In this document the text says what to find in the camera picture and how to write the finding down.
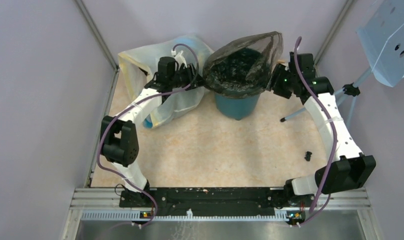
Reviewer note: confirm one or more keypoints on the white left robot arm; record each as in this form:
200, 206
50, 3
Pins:
119, 142

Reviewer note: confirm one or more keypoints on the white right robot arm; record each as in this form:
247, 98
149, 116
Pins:
306, 85

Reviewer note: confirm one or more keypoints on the black plastic trash bag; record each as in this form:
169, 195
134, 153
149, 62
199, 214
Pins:
269, 44

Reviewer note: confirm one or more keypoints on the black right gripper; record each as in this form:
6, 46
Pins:
279, 70

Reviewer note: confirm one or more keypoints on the white slotted cable duct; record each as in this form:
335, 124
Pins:
142, 216

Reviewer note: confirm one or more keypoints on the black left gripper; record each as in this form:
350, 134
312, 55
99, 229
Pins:
194, 80

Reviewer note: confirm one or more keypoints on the white translucent trash bag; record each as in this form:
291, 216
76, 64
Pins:
138, 66

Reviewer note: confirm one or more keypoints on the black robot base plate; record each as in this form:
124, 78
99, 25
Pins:
215, 201

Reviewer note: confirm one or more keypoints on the aluminium frame rails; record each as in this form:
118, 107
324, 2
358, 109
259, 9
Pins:
344, 198

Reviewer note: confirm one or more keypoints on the perforated light blue metal panel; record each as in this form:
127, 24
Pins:
382, 38

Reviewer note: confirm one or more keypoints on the teal plastic trash bin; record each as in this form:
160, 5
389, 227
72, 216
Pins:
236, 106

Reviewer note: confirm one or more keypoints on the light blue tripod stand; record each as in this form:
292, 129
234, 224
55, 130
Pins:
352, 90

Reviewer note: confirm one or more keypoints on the small black plastic part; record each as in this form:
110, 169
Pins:
308, 155

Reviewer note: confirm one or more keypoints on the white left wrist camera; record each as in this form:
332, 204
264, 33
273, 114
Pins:
179, 58

